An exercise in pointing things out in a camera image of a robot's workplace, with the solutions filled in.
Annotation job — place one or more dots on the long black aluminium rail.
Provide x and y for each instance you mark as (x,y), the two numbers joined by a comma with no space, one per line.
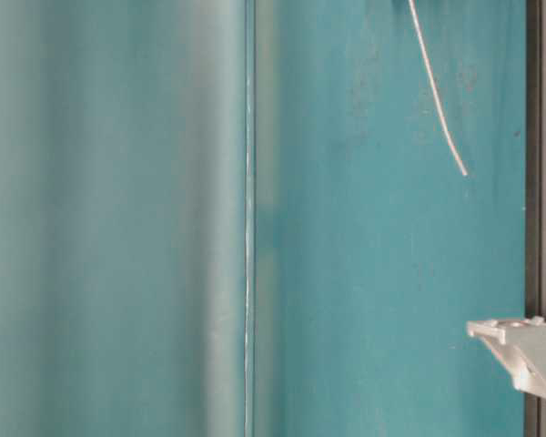
(535,222)

